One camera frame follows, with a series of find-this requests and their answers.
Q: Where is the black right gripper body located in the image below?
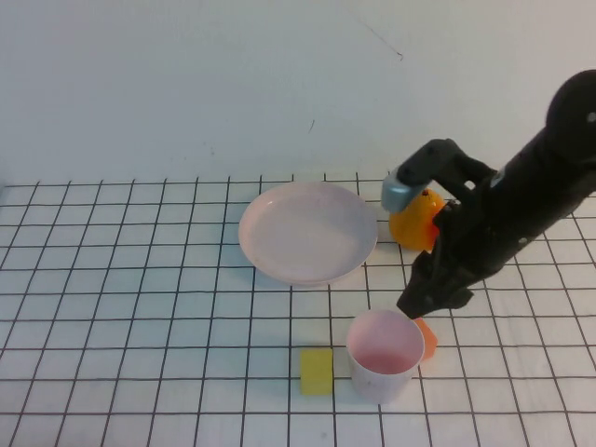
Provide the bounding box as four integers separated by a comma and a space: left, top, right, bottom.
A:
431, 170, 532, 288

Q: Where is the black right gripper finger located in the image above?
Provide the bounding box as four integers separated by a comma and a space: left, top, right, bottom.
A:
440, 278, 475, 312
397, 253, 455, 322

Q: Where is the pale pink plastic cup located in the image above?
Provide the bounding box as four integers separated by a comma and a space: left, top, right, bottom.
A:
345, 309, 427, 405

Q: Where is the pale pink round plate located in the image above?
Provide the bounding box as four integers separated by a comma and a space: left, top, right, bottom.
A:
238, 182, 379, 287

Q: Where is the orange foam cube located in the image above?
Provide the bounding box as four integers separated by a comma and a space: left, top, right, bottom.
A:
413, 317, 440, 365

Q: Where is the yellow orange toy pear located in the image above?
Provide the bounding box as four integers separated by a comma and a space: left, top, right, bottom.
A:
388, 188, 445, 252

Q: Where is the yellow foam cube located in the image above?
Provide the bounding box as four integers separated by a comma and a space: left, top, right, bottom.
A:
299, 348, 334, 397

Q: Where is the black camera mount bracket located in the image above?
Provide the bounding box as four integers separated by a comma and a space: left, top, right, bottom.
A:
395, 138, 497, 196

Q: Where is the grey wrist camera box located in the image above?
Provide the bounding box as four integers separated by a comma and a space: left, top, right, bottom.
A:
381, 170, 427, 213

